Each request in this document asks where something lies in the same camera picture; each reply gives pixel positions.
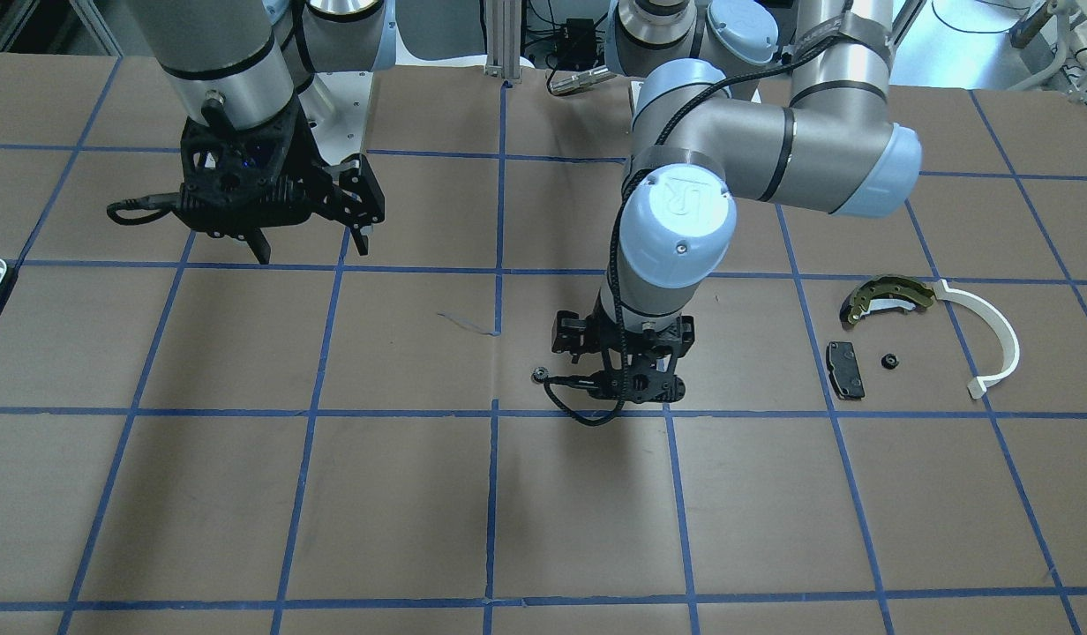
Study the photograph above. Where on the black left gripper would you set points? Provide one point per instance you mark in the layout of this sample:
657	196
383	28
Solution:
568	334

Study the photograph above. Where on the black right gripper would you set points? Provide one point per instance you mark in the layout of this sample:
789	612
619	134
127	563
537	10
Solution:
307	161

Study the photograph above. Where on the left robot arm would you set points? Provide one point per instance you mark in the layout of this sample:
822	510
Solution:
729	108

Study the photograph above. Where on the black brake pad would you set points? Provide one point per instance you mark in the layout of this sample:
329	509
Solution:
843	370

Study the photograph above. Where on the olive brake shoe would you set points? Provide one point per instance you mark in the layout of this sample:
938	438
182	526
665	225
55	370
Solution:
882	294

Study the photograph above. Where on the white curved plastic part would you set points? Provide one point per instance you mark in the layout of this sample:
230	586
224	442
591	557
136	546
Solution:
1001	327

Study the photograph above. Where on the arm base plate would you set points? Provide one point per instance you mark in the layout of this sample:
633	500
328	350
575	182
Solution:
338	106

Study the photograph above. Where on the aluminium frame post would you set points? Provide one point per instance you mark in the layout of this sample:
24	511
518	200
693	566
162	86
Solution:
502	40

